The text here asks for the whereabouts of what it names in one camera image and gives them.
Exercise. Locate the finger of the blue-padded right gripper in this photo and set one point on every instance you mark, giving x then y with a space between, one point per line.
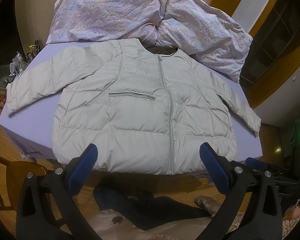
259 165

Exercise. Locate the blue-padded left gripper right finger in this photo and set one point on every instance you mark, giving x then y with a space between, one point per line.
263 216

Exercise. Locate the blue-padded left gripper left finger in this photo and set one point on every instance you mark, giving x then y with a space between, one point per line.
46 209

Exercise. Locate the light grey puffer jacket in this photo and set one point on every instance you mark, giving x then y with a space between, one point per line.
130 109

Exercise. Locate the wooden chair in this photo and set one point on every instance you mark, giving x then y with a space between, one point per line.
12 175

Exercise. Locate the brown slipper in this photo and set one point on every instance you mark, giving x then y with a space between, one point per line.
208 204

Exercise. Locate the dark trousers leg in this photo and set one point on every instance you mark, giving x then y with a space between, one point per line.
145 211

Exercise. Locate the floral pink quilt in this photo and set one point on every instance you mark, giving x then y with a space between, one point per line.
205 33

